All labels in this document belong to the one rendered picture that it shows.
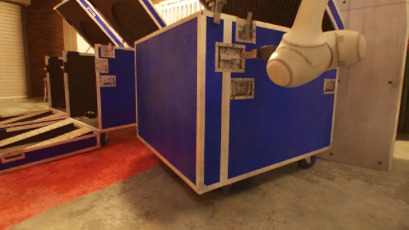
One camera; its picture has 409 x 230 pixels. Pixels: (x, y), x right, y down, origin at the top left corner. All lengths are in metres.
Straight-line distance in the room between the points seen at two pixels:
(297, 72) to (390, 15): 1.57
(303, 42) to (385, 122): 1.56
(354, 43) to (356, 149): 1.48
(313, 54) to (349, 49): 0.14
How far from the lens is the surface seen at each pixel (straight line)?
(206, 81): 0.90
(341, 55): 0.67
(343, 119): 2.02
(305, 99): 1.45
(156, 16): 2.51
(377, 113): 2.02
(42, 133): 2.65
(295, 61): 0.53
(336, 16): 1.76
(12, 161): 2.03
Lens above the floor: 0.69
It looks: 7 degrees down
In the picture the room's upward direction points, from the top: 1 degrees clockwise
